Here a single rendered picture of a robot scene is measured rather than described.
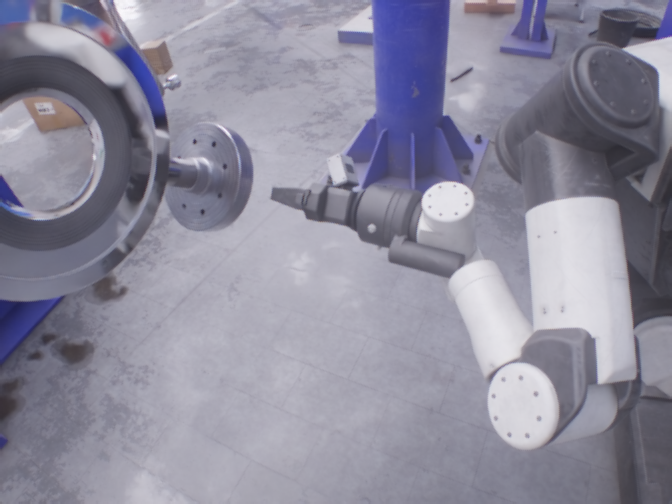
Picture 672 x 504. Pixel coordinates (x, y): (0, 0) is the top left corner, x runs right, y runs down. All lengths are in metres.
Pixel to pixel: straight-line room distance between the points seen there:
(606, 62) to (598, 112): 0.05
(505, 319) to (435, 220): 0.14
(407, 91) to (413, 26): 0.28
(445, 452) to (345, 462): 0.30
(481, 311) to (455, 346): 1.09
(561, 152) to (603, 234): 0.09
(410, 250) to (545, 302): 0.21
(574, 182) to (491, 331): 0.17
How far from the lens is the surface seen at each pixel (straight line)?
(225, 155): 0.78
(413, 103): 1.97
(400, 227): 0.57
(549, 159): 0.44
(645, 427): 1.42
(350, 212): 0.61
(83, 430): 1.75
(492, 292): 0.50
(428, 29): 1.86
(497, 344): 0.48
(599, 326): 0.41
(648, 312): 0.79
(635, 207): 0.61
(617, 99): 0.43
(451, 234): 0.55
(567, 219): 0.42
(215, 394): 1.58
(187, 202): 0.83
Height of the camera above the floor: 1.34
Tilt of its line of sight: 46 degrees down
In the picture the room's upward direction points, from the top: 7 degrees counter-clockwise
